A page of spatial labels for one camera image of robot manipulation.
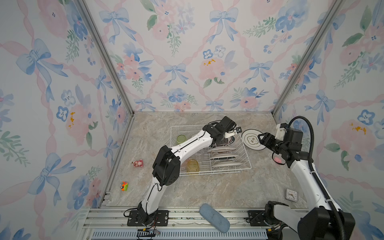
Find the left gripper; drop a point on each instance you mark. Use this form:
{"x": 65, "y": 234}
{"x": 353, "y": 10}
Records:
{"x": 225, "y": 141}

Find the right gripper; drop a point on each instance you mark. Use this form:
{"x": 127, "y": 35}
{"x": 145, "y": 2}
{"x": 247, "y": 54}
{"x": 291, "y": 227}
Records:
{"x": 267, "y": 139}

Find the orange sunburst plate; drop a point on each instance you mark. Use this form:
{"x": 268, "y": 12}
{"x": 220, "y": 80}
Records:
{"x": 221, "y": 150}

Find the green red rimmed plate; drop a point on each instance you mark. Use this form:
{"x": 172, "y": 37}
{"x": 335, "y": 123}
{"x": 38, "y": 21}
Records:
{"x": 224, "y": 143}

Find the green red banded plate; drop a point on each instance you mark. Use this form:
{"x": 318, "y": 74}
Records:
{"x": 224, "y": 157}

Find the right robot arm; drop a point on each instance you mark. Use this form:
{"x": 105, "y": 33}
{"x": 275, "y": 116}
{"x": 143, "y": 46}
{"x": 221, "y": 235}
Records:
{"x": 325, "y": 220}

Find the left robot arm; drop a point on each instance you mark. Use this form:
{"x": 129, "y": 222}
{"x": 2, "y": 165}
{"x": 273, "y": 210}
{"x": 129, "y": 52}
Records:
{"x": 166, "y": 167}

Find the pink pig toy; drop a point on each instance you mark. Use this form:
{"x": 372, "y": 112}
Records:
{"x": 279, "y": 161}

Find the plain white plate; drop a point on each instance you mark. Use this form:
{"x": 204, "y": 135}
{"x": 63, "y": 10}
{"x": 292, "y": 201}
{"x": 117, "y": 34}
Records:
{"x": 226, "y": 164}

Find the yellow plastic cup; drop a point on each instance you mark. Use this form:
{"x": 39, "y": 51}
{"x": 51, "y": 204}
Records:
{"x": 193, "y": 166}

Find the green plastic cup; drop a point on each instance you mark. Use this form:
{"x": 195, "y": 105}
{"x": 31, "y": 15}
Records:
{"x": 181, "y": 139}

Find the pink strawberry toy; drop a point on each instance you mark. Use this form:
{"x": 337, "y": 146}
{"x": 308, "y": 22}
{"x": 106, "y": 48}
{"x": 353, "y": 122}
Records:
{"x": 138, "y": 164}

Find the colourful toy car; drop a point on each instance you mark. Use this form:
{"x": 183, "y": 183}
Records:
{"x": 124, "y": 186}

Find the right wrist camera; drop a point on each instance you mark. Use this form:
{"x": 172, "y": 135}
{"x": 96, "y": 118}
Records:
{"x": 281, "y": 131}

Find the white wire dish rack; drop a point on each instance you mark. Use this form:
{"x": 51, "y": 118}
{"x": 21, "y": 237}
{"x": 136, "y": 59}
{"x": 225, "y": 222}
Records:
{"x": 201, "y": 154}

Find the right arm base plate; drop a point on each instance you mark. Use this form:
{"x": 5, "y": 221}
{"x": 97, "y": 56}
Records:
{"x": 256, "y": 218}

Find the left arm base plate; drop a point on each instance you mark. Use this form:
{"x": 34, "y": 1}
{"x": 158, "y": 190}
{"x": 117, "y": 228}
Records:
{"x": 159, "y": 218}

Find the aluminium front rail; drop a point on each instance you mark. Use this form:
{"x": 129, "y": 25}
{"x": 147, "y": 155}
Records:
{"x": 110, "y": 223}

